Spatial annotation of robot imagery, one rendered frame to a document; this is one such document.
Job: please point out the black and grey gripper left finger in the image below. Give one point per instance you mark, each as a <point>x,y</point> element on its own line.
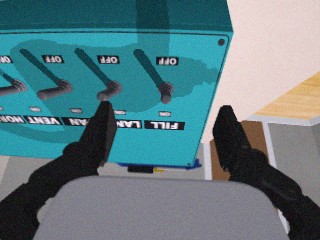
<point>18,211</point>

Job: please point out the teal wedge-shaped box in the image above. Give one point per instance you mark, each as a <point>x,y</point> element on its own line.
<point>142,50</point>

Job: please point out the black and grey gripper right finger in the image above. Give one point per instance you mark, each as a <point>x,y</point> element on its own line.
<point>235,153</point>

